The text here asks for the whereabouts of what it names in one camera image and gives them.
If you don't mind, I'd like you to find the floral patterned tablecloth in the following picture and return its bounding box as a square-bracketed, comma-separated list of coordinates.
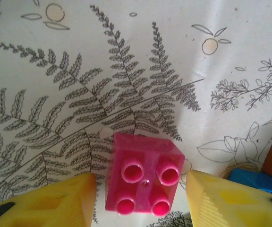
[0, 0, 272, 227]

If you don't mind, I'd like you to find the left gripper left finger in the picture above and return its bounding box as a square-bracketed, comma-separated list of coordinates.
[0, 173, 97, 227]

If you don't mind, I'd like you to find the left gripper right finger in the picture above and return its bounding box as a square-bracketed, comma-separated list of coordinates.
[186, 171, 272, 227]

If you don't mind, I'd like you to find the blue lego brick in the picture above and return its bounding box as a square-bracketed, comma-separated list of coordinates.
[228, 168, 272, 198]

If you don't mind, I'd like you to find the pink lego brick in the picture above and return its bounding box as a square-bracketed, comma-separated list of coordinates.
[104, 132, 186, 217]

